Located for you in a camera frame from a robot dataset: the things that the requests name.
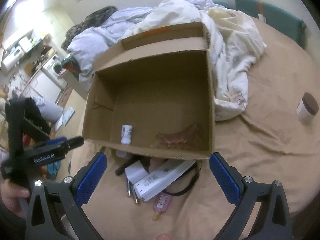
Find person's left hand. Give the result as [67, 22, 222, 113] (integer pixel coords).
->
[1, 179, 30, 218]

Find teal headboard cushion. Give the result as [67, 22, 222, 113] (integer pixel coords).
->
[235, 0, 306, 48]

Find small gold-tipped pen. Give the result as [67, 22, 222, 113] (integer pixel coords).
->
[126, 179, 140, 206]

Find white washing machine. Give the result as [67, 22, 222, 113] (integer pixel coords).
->
[41, 53, 67, 90]

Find black corded tool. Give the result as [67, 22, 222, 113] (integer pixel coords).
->
[115, 155, 201, 196]

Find white remote control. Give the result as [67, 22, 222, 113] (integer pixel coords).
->
[133, 159, 196, 202]

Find tan bed sheet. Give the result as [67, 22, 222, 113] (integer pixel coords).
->
[84, 20, 319, 239]

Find white jar brown lid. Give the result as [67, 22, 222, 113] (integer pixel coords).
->
[296, 92, 319, 122]

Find pink translucent comb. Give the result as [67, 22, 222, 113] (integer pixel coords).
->
[156, 123, 203, 151]

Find white rumpled duvet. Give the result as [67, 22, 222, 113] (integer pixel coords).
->
[67, 0, 266, 121]

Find camouflage blanket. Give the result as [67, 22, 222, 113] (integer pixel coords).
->
[61, 6, 118, 51]

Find small white tube bottle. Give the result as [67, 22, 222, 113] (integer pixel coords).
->
[121, 125, 132, 145]

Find brown cardboard box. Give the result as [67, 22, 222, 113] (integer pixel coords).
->
[81, 21, 217, 160]

